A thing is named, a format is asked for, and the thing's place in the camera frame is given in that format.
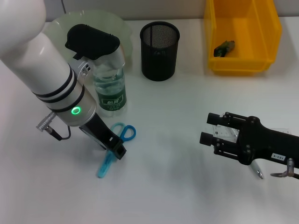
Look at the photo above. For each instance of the green glass fruit plate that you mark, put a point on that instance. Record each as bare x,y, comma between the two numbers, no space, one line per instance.
121,30

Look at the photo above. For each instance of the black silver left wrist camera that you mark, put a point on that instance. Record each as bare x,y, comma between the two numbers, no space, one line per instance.
91,40

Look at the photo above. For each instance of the blue capped scissors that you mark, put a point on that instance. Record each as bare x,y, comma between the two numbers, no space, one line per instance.
128,133

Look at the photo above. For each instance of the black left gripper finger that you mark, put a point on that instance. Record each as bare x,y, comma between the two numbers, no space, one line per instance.
118,150

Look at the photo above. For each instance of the clear green-label water bottle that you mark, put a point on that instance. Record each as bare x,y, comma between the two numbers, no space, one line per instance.
109,93

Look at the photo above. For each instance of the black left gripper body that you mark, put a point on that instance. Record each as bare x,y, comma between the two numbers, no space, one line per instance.
100,130

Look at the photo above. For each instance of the clear plastic ruler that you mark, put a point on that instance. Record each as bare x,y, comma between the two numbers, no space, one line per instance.
224,133

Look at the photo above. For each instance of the yellow plastic storage bin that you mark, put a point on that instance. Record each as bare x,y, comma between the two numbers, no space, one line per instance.
243,30

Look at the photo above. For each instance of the black mesh pen holder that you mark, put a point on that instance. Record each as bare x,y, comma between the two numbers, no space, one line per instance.
158,53

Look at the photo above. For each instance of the green plastic wrapper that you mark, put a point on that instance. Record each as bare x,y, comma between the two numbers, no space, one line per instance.
224,48

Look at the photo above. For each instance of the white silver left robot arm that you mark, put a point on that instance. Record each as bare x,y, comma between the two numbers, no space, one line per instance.
42,67

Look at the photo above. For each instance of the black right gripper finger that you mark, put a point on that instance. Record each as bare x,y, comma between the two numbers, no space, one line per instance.
213,118
206,138

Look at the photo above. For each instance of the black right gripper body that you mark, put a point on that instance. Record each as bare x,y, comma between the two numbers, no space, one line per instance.
264,144

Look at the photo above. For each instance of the grey gel pen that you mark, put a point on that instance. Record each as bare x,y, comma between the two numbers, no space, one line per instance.
258,171

